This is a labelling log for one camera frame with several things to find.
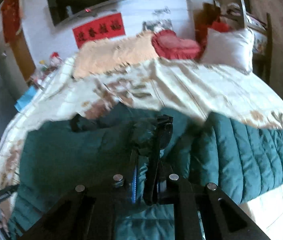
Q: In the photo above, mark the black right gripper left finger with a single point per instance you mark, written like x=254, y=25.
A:
x=125, y=183

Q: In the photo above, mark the dark green puffer jacket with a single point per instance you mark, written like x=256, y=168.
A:
x=244, y=161

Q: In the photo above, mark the light blue paper bag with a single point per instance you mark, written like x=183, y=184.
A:
x=26, y=98

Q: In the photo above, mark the floral cream bed quilt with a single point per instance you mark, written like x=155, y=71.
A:
x=192, y=88

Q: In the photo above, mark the peach ruffled pillow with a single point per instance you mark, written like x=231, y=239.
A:
x=96, y=57

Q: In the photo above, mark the santa plush toy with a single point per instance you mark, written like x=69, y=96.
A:
x=55, y=60

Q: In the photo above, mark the red heart-shaped pillow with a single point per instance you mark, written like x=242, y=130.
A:
x=168, y=45

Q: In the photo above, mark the red banner with characters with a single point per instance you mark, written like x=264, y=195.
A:
x=105, y=27

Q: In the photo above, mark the white square pillow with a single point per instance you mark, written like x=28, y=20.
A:
x=234, y=49

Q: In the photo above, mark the framed photo on headboard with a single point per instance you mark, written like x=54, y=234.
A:
x=157, y=25

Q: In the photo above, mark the wooden chair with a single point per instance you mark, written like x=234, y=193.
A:
x=263, y=35

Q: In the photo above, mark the red hanging wall decoration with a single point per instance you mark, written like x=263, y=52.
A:
x=11, y=14

